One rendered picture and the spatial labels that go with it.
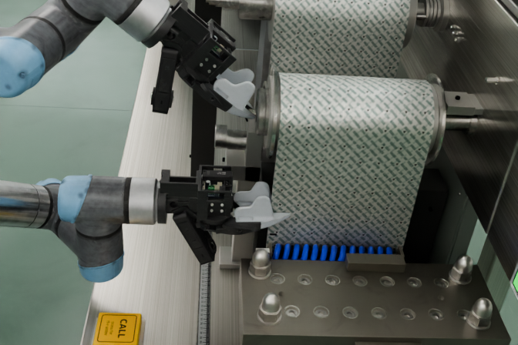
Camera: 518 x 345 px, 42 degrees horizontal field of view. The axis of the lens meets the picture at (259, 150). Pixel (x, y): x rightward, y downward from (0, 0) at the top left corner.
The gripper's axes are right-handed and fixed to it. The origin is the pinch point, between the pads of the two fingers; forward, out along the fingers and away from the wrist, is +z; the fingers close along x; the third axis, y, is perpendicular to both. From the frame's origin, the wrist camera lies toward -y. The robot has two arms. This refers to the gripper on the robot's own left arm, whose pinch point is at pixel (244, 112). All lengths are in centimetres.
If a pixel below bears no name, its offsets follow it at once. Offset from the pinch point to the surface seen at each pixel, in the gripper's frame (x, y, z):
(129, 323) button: -16.7, -35.0, 6.9
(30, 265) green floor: 93, -139, 27
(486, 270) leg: 7, 4, 66
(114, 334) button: -19.0, -36.4, 5.2
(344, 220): -8.0, -0.5, 23.0
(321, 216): -8.0, -2.5, 19.4
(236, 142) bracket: 0.2, -5.3, 3.1
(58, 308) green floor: 72, -130, 38
